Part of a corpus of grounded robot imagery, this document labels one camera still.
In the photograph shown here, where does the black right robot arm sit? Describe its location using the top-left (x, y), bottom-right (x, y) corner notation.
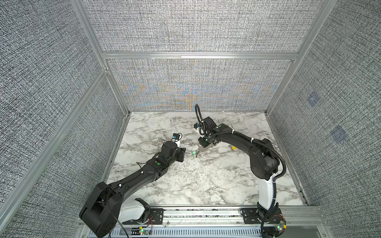
top-left (193, 117), bottom-right (287, 238)

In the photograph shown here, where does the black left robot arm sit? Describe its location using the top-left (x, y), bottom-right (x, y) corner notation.
top-left (79, 141), bottom-right (186, 238)

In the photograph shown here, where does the aluminium horizontal back bar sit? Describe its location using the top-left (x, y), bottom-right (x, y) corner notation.
top-left (102, 52), bottom-right (299, 60)

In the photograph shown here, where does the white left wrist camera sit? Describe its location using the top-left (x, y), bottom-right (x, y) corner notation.
top-left (171, 133), bottom-right (183, 147)

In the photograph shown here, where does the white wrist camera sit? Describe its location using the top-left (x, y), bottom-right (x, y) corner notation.
top-left (193, 123), bottom-right (202, 132)
top-left (171, 133), bottom-right (183, 147)

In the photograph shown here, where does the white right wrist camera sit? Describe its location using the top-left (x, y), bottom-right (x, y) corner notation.
top-left (193, 123), bottom-right (202, 132)

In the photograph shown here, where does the black corrugated cable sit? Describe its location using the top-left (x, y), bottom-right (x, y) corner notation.
top-left (194, 103), bottom-right (206, 136)

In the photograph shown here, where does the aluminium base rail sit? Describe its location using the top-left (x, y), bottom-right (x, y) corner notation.
top-left (74, 205), bottom-right (334, 238)

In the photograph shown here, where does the aluminium corner post right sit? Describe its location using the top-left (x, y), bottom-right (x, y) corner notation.
top-left (265, 0), bottom-right (337, 115)

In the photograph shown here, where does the aluminium corner post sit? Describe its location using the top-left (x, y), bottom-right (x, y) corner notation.
top-left (265, 0), bottom-right (337, 115)
top-left (71, 0), bottom-right (131, 115)

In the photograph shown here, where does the aluminium corner post left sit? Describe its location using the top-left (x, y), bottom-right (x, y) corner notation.
top-left (71, 0), bottom-right (131, 115)

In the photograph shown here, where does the aluminium left wall bar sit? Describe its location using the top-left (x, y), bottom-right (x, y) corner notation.
top-left (1, 68), bottom-right (107, 229)

